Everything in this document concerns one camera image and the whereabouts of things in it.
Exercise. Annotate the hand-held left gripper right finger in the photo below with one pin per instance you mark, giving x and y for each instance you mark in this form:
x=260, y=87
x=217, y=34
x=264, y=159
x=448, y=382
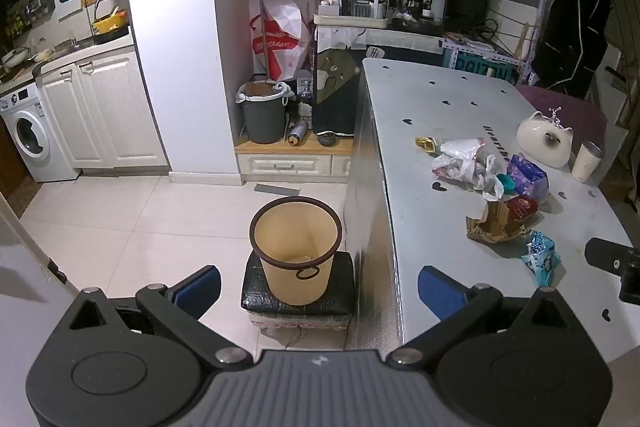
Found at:
x=439, y=293

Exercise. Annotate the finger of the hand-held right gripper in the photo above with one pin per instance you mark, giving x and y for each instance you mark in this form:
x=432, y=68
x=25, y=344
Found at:
x=605, y=253

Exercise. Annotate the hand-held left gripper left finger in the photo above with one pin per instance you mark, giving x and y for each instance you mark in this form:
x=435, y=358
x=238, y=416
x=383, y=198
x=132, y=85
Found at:
x=201, y=291

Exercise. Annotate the blue white snack wrapper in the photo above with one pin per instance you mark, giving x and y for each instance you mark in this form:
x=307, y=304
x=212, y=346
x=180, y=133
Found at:
x=541, y=257

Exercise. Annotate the brown paper bag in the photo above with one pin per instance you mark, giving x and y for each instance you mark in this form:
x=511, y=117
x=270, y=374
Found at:
x=492, y=224

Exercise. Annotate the red snack packet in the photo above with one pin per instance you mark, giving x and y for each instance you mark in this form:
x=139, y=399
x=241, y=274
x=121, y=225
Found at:
x=522, y=207

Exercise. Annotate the beige wastebasket with brown rim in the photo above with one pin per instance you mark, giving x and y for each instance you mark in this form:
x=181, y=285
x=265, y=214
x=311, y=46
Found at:
x=295, y=279

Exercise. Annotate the purple tissue packet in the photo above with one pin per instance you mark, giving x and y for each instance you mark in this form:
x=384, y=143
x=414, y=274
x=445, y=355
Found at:
x=527, y=174

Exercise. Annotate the teal round lid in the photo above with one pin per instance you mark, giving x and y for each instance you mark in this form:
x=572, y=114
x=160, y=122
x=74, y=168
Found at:
x=508, y=184

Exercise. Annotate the gold foil wrapper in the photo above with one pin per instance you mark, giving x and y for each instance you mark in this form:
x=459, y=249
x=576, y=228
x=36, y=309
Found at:
x=426, y=144

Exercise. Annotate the grey trash bin with liner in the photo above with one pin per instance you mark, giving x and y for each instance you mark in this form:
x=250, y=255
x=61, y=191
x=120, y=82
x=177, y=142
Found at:
x=262, y=117

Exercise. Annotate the white cup with metal rim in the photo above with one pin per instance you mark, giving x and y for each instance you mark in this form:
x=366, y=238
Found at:
x=586, y=164

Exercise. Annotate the black cushioned stool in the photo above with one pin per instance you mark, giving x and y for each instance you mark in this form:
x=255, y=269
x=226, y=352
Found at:
x=341, y=302

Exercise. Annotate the grey flat floor slab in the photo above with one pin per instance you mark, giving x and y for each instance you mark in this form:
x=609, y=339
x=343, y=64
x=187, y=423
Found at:
x=276, y=189

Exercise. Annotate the white cat-shaped ceramic jar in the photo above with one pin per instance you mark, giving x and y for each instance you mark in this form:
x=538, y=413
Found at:
x=542, y=142

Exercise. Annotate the purple chair cushion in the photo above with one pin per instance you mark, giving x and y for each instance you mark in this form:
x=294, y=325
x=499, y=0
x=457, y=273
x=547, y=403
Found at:
x=575, y=107

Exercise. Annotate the low wooden cabinet with drawers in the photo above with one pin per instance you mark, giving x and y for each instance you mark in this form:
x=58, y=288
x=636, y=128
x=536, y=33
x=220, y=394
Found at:
x=290, y=163

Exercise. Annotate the spray can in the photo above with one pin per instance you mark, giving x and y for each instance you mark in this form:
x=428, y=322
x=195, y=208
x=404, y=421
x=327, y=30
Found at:
x=297, y=133

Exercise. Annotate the dark small bowl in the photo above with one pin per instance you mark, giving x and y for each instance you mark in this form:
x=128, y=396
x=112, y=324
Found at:
x=328, y=139

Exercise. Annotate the white kitchen cabinets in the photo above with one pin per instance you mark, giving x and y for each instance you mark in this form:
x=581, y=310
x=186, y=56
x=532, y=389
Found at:
x=105, y=112

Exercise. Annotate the dark glass bottle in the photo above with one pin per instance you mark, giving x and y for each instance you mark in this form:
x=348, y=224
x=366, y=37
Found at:
x=305, y=97

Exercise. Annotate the black jacket with white trim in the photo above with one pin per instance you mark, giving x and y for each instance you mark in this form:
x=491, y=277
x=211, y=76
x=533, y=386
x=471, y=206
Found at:
x=575, y=32

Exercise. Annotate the black bear print cloth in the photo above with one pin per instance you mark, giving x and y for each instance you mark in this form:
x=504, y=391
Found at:
x=332, y=97

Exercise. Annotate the teal cardboard box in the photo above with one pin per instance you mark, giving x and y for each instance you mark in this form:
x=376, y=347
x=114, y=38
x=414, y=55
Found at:
x=477, y=69

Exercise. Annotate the white washing machine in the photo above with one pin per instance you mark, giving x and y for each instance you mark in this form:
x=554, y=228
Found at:
x=30, y=134

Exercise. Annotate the red white shopping bag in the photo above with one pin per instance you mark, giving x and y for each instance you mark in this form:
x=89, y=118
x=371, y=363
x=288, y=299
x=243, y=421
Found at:
x=280, y=42

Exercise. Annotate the yellow basin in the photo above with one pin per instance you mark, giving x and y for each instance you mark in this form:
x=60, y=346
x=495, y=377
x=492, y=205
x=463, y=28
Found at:
x=109, y=27

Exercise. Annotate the white plastic bottle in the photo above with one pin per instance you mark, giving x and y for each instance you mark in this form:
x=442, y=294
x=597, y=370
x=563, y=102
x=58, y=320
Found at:
x=438, y=7

